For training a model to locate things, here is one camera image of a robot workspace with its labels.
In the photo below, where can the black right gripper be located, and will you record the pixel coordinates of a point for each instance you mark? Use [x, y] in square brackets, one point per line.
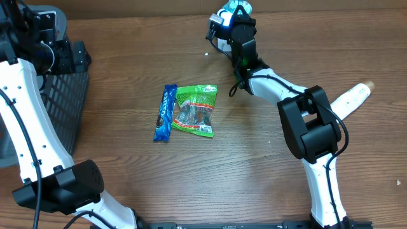
[244, 16]

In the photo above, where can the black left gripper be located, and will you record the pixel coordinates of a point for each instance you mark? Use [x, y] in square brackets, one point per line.
[68, 65]

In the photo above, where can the mint green wipes pack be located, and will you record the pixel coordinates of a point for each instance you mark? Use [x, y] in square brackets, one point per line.
[232, 5]

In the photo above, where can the green snack bag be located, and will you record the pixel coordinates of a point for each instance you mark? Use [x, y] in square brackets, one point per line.
[196, 105]

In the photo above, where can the white bamboo print tube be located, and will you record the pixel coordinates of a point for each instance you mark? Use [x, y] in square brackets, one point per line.
[351, 100]

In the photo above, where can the blue Oreo cookie pack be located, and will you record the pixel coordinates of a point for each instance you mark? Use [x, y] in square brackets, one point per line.
[166, 110]

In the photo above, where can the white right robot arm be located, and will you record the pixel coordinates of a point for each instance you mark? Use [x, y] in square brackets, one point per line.
[311, 128]

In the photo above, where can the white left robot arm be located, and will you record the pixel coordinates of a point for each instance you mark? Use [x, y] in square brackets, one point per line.
[52, 181]

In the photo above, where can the white barcode scanner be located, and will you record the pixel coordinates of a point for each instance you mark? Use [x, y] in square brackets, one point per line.
[222, 43]

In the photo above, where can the dark grey plastic basket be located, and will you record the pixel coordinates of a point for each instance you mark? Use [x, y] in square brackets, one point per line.
[64, 95]

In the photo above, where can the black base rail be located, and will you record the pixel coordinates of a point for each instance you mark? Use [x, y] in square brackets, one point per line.
[283, 225]

